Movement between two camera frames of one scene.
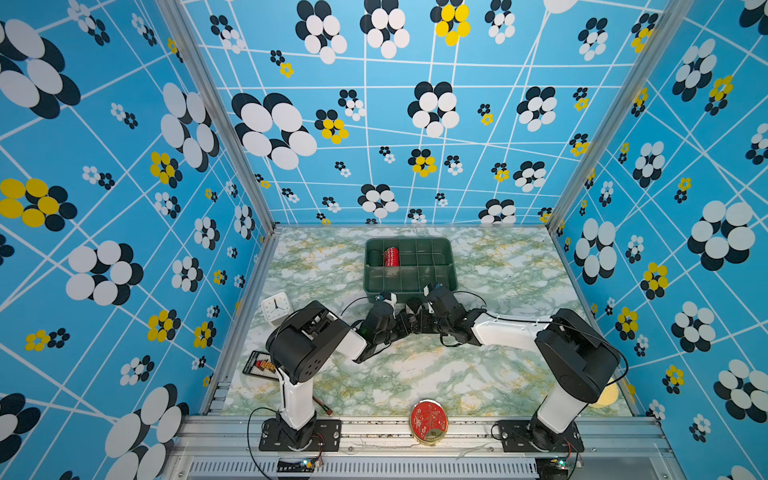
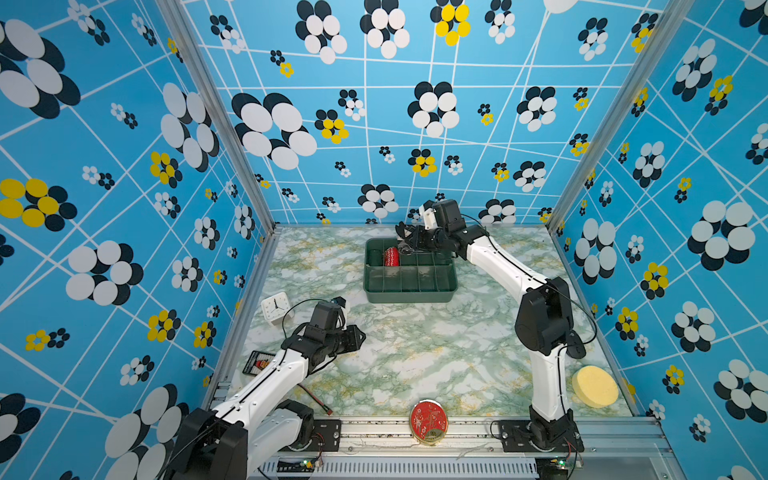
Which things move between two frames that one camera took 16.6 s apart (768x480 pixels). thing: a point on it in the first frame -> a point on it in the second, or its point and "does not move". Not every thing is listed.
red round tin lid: x=429 y=422 does not move
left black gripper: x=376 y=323 -> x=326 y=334
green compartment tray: x=407 y=266 does not move
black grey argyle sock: x=407 y=323 -> x=405 y=248
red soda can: x=392 y=257 does not move
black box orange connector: x=261 y=364 does not move
